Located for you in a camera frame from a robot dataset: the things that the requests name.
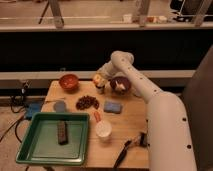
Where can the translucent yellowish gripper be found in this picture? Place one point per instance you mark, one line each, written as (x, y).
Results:
(104, 81)

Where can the orange yellow apple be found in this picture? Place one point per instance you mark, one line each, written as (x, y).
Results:
(97, 80)

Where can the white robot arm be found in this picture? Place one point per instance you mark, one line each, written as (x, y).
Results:
(169, 138)

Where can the small metal cup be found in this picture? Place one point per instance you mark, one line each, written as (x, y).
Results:
(100, 90)

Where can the white cup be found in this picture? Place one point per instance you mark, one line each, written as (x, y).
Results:
(103, 130)

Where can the white object in bowl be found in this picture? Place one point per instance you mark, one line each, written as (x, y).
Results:
(120, 87)

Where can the dark purple bowl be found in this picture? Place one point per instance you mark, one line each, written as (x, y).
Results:
(124, 81)

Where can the bunch of dark grapes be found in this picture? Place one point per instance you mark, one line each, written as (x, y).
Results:
(86, 102)

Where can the blue sponge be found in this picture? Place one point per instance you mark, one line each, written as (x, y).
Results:
(112, 107)

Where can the orange red bowl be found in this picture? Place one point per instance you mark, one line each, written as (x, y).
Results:
(69, 82)

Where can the small orange carrot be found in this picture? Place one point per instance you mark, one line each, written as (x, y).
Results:
(97, 116)

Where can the wooden board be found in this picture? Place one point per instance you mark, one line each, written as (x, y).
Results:
(126, 125)

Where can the grey round lid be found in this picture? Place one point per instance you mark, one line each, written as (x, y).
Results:
(60, 106)

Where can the blue box beside table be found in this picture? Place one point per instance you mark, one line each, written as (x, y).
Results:
(32, 109)

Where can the green plastic tray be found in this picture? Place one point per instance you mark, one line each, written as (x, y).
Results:
(40, 144)

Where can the black handled brush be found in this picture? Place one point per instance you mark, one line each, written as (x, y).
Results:
(140, 140)

